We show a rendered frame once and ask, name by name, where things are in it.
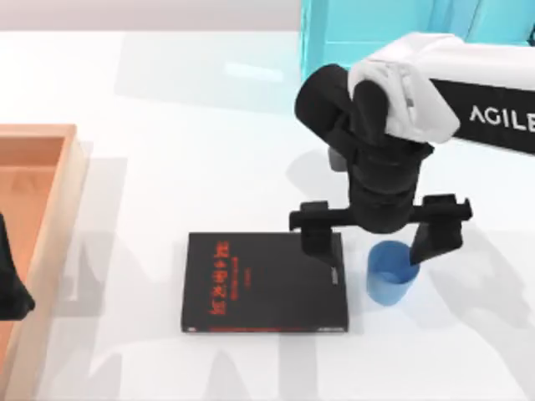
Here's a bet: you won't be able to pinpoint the blue cup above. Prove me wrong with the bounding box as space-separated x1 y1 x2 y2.
365 240 420 307

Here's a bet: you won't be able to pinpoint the black book with red print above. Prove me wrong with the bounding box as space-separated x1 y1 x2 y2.
180 231 350 334

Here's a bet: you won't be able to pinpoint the light blue rack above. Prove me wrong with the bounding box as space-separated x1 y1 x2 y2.
298 0 535 81

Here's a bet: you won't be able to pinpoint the shallow salmon-coloured box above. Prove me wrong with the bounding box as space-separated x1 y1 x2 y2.
0 123 89 371

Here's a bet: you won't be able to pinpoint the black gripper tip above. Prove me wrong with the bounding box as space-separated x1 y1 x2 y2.
0 212 36 322

